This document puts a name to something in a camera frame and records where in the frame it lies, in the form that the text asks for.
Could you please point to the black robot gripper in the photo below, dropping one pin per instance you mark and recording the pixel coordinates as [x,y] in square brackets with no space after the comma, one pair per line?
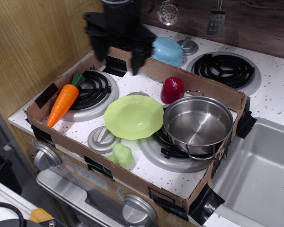
[120,25]

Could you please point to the orange toy carrot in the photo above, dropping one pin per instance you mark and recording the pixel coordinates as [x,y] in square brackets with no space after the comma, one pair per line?
[65,99]

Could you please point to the light green plastic plate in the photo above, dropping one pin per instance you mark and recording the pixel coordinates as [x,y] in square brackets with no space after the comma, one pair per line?
[134,117]

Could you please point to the light blue plastic bowl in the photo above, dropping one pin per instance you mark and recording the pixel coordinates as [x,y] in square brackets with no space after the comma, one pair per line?
[167,51]

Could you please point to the front left stove burner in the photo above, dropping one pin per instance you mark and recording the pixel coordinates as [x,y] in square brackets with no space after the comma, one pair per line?
[97,92]

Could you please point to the stove burner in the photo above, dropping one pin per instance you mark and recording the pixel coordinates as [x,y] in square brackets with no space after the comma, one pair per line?
[161,152]
[231,69]
[97,92]

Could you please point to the hanging metal strainer ladle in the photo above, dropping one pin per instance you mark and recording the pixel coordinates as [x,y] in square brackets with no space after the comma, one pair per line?
[168,12]

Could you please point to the dark red toy pepper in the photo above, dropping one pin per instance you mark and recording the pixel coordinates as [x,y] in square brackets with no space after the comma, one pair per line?
[172,90]

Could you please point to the grey back stove knob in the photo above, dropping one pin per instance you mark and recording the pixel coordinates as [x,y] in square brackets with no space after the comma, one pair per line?
[189,46]

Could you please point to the grey stove knob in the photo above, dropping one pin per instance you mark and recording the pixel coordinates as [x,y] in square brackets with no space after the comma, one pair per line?
[189,46]
[102,140]

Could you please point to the brown cardboard fence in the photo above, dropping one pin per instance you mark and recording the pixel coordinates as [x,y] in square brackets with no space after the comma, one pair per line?
[177,198]

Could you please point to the grey centre stove knob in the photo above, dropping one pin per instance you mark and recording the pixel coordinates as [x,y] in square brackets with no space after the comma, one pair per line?
[102,140]

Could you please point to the hanging metal spatula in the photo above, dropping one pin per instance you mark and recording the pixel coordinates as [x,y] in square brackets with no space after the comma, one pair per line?
[216,20]

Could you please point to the stainless steel pot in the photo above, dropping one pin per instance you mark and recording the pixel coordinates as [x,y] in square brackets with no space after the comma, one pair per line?
[197,125]

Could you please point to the front right stove burner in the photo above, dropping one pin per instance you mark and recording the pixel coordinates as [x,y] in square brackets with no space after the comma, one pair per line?
[161,152]

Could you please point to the green toy broccoli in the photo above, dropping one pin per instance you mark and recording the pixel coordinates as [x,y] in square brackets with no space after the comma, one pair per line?
[121,156]

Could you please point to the back right stove burner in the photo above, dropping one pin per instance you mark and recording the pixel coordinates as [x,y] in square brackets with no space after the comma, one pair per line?
[231,69]

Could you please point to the left grey oven knob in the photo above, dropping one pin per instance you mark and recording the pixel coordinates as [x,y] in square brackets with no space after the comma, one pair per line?
[45,157]

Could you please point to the grey oven knob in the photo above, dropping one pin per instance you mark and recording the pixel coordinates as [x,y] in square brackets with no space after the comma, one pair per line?
[45,157]
[137,212]

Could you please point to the right grey oven knob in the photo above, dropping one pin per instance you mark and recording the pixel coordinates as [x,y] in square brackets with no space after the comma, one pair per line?
[137,212]

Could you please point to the orange object bottom left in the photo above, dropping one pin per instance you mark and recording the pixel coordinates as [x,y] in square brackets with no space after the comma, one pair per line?
[39,215]

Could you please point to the grey sink basin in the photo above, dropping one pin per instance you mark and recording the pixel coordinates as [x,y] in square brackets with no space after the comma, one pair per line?
[251,178]

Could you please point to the grey oven door handle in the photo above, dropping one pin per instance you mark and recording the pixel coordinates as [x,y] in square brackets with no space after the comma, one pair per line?
[74,197]

